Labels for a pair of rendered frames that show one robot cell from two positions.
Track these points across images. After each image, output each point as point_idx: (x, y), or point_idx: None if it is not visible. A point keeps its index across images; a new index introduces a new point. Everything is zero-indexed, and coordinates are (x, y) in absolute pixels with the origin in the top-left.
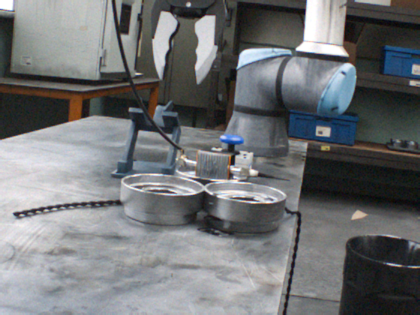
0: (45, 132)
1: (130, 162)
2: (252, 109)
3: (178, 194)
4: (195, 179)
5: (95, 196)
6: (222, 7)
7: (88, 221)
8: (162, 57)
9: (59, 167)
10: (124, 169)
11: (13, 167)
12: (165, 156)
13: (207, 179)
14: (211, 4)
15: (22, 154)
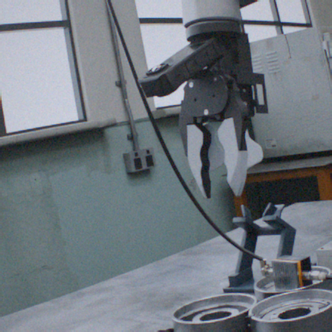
0: (215, 241)
1: (247, 272)
2: None
3: (210, 321)
4: (263, 293)
5: None
6: (236, 105)
7: None
8: (198, 176)
9: (180, 288)
10: (234, 282)
11: (132, 296)
12: (313, 249)
13: (273, 292)
14: (224, 106)
15: (158, 277)
